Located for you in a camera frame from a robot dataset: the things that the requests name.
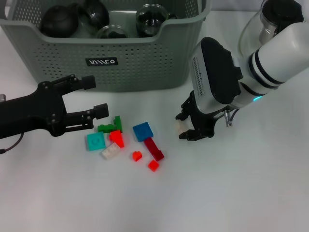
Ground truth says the dark green toy brick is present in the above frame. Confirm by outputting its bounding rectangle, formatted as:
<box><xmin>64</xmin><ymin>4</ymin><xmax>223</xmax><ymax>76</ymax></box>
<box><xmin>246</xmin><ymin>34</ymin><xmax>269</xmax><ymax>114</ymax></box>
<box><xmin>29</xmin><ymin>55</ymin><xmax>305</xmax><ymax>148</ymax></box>
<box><xmin>97</xmin><ymin>123</ymin><xmax>116</xmax><ymax>133</ymax></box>

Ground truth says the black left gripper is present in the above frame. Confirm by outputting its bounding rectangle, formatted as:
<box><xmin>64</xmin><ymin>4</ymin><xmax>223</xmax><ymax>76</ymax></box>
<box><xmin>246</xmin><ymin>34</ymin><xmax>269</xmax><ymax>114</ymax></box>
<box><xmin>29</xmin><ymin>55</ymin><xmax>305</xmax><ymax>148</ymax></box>
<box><xmin>0</xmin><ymin>74</ymin><xmax>109</xmax><ymax>138</ymax></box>

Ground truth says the glass pitcher with black handle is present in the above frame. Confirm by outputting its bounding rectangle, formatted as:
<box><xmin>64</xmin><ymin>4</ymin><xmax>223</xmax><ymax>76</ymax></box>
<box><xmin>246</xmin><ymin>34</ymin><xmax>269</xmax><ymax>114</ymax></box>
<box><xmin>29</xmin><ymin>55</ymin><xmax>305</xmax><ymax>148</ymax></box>
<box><xmin>238</xmin><ymin>0</ymin><xmax>305</xmax><ymax>61</ymax></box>

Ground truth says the grey-green perforated storage bin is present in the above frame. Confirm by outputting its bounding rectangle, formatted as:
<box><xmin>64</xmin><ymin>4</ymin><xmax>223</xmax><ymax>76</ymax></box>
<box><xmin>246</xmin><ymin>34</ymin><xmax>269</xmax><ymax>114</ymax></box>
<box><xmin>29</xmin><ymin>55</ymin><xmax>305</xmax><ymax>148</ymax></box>
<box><xmin>0</xmin><ymin>0</ymin><xmax>213</xmax><ymax>92</ymax></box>

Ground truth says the orange-red wedge toy brick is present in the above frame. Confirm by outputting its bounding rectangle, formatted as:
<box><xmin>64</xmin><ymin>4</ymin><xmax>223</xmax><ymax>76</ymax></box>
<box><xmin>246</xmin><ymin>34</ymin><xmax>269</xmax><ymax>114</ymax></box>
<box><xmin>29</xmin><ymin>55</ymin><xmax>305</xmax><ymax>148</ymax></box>
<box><xmin>109</xmin><ymin>130</ymin><xmax>126</xmax><ymax>148</ymax></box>

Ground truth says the glass teacup with black handle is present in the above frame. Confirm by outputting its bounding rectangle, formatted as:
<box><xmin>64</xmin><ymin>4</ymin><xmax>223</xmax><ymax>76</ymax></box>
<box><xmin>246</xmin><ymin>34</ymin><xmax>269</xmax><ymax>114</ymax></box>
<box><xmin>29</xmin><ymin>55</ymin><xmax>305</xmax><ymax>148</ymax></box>
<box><xmin>79</xmin><ymin>0</ymin><xmax>111</xmax><ymax>32</ymax></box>
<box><xmin>135</xmin><ymin>3</ymin><xmax>178</xmax><ymax>38</ymax></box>
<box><xmin>96</xmin><ymin>25</ymin><xmax>130</xmax><ymax>39</ymax></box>

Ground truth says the dark red long brick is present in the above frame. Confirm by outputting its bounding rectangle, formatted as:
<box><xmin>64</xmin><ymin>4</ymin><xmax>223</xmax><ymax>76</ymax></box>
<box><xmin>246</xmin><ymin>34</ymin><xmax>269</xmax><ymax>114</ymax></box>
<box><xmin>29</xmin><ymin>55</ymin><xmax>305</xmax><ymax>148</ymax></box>
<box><xmin>144</xmin><ymin>137</ymin><xmax>165</xmax><ymax>162</ymax></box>

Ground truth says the right gripper cable with connectors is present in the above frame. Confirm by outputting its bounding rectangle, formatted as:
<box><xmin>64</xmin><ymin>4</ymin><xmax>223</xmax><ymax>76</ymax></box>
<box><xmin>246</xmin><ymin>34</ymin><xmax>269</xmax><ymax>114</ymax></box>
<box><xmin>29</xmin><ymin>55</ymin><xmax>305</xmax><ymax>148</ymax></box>
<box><xmin>223</xmin><ymin>108</ymin><xmax>240</xmax><ymax>128</ymax></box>

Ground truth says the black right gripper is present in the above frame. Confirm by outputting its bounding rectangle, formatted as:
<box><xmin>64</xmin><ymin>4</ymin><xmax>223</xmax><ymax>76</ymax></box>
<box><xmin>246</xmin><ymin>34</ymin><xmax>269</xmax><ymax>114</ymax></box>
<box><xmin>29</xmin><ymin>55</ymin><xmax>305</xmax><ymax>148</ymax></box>
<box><xmin>175</xmin><ymin>90</ymin><xmax>217</xmax><ymax>142</ymax></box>

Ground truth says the white toy brick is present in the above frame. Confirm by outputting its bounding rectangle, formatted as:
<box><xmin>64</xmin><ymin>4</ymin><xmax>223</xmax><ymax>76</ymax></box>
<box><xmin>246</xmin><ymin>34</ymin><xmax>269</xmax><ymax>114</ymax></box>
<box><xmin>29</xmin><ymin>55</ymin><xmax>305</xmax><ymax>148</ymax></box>
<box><xmin>100</xmin><ymin>142</ymin><xmax>121</xmax><ymax>160</ymax></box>

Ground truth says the teal square toy plate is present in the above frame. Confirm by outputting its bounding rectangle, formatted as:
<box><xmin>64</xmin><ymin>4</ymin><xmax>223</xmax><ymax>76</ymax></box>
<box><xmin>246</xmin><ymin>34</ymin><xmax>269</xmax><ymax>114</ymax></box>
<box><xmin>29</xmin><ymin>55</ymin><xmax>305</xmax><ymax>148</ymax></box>
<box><xmin>86</xmin><ymin>132</ymin><xmax>107</xmax><ymax>152</ymax></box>

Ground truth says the blue square toy plate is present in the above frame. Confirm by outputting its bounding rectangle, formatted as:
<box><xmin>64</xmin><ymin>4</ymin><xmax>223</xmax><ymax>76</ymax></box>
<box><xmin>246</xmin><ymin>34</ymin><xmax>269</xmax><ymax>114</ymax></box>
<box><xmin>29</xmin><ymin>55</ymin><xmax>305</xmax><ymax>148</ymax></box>
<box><xmin>132</xmin><ymin>122</ymin><xmax>155</xmax><ymax>143</ymax></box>

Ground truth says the dark clay teapot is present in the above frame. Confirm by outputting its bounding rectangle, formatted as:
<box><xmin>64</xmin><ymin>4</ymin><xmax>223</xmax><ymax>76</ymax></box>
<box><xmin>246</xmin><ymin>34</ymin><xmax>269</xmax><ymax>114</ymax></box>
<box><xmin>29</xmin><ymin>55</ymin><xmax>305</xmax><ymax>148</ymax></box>
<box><xmin>40</xmin><ymin>3</ymin><xmax>80</xmax><ymax>38</ymax></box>

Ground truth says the small red square brick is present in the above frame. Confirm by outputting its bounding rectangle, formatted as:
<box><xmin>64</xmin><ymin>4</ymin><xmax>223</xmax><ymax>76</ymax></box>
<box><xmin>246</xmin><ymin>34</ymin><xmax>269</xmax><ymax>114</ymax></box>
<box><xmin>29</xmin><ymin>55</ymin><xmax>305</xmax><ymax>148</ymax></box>
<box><xmin>147</xmin><ymin>159</ymin><xmax>160</xmax><ymax>172</ymax></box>

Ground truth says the translucent beige toy brick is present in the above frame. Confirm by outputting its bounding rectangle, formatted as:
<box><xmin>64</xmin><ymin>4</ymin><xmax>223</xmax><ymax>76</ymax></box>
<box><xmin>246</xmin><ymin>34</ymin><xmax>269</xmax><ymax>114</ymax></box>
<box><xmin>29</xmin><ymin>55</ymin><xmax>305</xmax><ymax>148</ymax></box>
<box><xmin>174</xmin><ymin>120</ymin><xmax>189</xmax><ymax>137</ymax></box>

